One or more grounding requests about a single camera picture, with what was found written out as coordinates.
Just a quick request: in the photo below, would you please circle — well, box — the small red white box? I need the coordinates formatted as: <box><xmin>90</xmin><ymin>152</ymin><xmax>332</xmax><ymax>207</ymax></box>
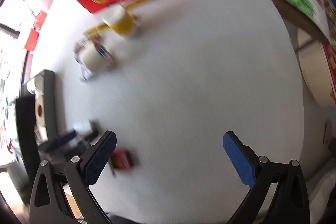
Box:
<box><xmin>110</xmin><ymin>149</ymin><xmax>133</xmax><ymax>170</ymax></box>

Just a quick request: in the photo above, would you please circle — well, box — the brown wooden ring disc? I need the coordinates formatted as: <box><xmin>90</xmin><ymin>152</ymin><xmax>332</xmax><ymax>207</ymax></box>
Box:
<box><xmin>35</xmin><ymin>94</ymin><xmax>45</xmax><ymax>127</ymax></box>

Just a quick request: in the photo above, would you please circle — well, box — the wide white tape roll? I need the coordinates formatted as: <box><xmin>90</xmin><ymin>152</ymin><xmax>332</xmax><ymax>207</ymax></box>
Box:
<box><xmin>79</xmin><ymin>42</ymin><xmax>114</xmax><ymax>74</ymax></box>

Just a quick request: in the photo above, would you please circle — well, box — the yellow label white bottle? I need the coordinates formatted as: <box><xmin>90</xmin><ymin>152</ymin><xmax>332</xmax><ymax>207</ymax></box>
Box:
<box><xmin>102</xmin><ymin>5</ymin><xmax>137</xmax><ymax>37</ymax></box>

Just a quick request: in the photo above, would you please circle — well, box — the white plastic bottle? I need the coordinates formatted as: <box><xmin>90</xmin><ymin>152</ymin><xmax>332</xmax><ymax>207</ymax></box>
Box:
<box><xmin>26</xmin><ymin>75</ymin><xmax>45</xmax><ymax>94</ymax></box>

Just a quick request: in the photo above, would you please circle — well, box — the grey white plug adapter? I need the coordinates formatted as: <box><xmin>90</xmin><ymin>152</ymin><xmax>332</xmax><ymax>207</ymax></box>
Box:
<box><xmin>80</xmin><ymin>64</ymin><xmax>96</xmax><ymax>82</ymax></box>

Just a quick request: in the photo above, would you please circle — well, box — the dark green tray box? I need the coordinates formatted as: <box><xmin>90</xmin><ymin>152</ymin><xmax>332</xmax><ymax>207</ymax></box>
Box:
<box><xmin>23</xmin><ymin>69</ymin><xmax>58</xmax><ymax>142</ymax></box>

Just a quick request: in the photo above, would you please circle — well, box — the red plastic basin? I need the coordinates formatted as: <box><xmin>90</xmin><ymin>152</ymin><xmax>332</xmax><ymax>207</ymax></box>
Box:
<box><xmin>24</xmin><ymin>10</ymin><xmax>47</xmax><ymax>52</ymax></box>

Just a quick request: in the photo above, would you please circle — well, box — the long yellow utility knife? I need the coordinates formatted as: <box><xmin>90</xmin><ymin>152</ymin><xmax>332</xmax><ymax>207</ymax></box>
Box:
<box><xmin>83</xmin><ymin>23</ymin><xmax>109</xmax><ymax>38</ymax></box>

